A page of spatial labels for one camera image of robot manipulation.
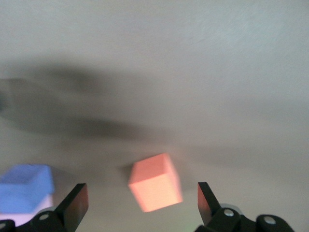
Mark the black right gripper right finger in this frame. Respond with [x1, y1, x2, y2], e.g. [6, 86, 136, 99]
[195, 181, 252, 232]

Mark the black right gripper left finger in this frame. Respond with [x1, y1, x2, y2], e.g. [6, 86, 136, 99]
[16, 183, 89, 232]

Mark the purple foam cube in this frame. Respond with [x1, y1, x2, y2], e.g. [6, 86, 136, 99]
[0, 163, 55, 215]

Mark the orange foam cube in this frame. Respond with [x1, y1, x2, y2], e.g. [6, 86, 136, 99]
[127, 152, 183, 213]

